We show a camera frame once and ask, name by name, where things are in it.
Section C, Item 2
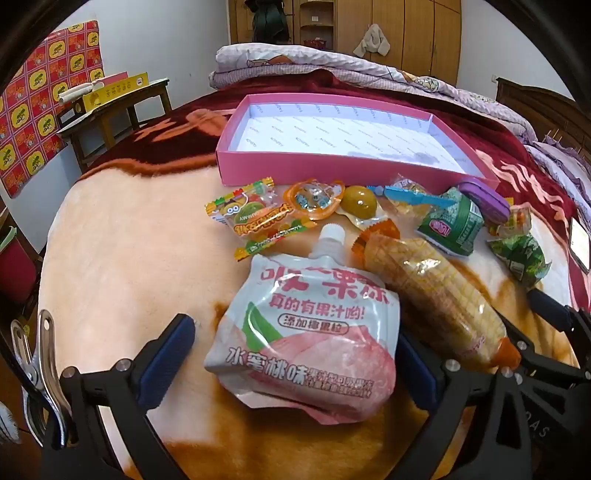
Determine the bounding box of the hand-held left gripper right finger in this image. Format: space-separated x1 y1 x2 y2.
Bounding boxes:
398 331 546 480

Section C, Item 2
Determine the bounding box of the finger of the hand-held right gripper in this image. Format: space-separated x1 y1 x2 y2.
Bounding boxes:
496 318 579 371
529 289 591 365

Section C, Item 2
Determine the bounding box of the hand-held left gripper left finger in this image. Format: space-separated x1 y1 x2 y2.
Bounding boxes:
41 314 197 480

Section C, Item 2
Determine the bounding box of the dark green triangular snack packet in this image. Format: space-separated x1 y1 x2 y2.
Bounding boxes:
489 234 552 289

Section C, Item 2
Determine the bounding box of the corn print snack packet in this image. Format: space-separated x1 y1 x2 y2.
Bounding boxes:
352 220 522 370

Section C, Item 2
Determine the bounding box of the small clear gummy packet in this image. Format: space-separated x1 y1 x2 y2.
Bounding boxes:
485 205 532 241

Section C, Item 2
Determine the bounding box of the white peach jelly pouch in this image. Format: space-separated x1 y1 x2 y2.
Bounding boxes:
204 222 402 425

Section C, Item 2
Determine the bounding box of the green triangular packet red label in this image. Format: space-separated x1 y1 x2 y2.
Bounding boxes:
416 187 485 257

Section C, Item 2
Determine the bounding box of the purple tin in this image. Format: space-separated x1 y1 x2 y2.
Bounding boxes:
457 178 511 227

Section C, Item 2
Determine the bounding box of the colourful gummy candy packet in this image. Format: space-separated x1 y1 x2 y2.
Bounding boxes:
204 176 317 263

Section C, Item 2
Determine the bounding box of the clear candy packet blue strip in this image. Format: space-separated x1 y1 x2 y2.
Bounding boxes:
369 173 458 217

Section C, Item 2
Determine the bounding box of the olive round snack packet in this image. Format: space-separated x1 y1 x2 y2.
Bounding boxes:
339 185 386 227

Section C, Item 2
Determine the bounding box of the orange jelly cup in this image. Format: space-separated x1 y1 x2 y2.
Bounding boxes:
283 179 347 221

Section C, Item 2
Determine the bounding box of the pink cardboard box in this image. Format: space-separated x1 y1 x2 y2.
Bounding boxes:
216 93 502 191

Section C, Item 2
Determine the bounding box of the smartphone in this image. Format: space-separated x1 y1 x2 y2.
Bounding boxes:
568 217 591 273

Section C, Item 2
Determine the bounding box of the red and peach plush blanket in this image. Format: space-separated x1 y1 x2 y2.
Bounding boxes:
39 69 591 480

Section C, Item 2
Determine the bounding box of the metal spring clip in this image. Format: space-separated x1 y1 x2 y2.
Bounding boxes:
9 309 77 448

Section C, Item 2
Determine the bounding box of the lilac ruffled pillow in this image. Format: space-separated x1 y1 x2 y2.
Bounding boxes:
526 136 591 208

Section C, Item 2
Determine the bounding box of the red plastic object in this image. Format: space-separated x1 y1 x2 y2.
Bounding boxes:
0 231 42 305

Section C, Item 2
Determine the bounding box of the wooden headboard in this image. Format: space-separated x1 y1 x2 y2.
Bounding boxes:
496 78 591 153

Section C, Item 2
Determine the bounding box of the wooden table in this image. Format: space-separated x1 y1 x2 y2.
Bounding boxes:
56 76 174 174

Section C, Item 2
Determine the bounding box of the yellow cardboard box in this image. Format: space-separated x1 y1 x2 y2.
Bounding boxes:
74 71 149 114

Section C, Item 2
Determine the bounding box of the white roll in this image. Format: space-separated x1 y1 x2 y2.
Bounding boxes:
58 80 105 104

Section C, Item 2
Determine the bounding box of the pink flat box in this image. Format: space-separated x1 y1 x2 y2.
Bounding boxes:
95 71 130 90

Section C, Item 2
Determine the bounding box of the red yellow patterned panel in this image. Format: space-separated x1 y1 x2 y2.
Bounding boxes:
0 19 105 199

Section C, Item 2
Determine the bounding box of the wooden wardrobe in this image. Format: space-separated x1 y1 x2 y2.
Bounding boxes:
228 0 462 88

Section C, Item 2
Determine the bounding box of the folded lilac quilt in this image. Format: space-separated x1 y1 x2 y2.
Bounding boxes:
209 44 539 139

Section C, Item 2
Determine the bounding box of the white hanging towel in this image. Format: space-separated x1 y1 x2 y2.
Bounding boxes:
353 23 391 58

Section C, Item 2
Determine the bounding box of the dark hanging jacket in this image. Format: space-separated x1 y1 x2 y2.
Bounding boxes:
252 0 294 44

